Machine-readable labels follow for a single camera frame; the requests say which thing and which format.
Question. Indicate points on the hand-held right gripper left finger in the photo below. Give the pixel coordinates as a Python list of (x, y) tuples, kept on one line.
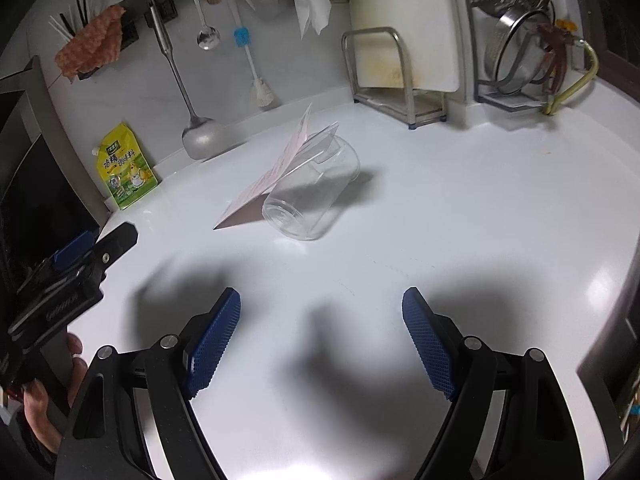
[(212, 340)]

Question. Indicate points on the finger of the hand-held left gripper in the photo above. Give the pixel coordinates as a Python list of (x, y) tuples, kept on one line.
[(117, 245), (75, 250)]

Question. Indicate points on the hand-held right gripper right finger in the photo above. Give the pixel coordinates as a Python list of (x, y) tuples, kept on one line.
[(425, 340)]

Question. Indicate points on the clear plastic cup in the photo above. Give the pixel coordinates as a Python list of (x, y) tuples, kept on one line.
[(310, 195)]

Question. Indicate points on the person's left hand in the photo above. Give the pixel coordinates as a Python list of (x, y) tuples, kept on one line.
[(40, 415)]

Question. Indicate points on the black steel appliance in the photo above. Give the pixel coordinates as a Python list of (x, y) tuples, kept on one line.
[(40, 185)]

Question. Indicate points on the green stand-up pouch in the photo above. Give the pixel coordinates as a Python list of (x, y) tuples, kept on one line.
[(125, 170)]

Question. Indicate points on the steel ladle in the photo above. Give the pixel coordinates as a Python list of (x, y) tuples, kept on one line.
[(200, 135)]

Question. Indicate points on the pale paper sheet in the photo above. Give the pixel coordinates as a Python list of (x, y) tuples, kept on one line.
[(260, 185)]

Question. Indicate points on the orange dishcloth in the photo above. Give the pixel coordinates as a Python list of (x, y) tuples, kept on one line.
[(90, 42)]

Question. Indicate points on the steel slotted spoon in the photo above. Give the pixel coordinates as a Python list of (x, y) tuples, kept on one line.
[(207, 37)]

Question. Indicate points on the bottle brush with blue sponge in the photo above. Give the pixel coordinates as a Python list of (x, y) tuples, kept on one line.
[(241, 37)]

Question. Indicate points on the steel cutting board rack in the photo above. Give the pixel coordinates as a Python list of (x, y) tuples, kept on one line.
[(409, 90)]

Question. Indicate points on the steel dish rack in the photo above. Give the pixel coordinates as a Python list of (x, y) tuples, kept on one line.
[(475, 50)]

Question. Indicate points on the steel colander bowl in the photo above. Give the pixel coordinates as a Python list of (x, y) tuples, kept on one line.
[(505, 35)]

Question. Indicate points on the white cutting board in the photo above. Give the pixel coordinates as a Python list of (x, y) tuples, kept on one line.
[(400, 10)]

